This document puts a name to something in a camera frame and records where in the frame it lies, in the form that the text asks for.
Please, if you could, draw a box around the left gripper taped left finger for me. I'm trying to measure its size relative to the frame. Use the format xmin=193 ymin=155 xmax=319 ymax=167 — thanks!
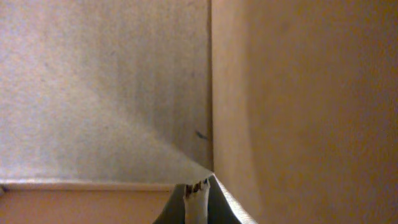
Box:
xmin=183 ymin=179 xmax=211 ymax=224

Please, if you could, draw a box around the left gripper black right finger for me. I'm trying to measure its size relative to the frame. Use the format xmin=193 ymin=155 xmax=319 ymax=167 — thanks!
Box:
xmin=154 ymin=174 xmax=256 ymax=224

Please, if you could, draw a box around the brown cardboard box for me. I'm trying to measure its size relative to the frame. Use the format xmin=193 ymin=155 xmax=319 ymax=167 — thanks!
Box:
xmin=1 ymin=1 xmax=397 ymax=223

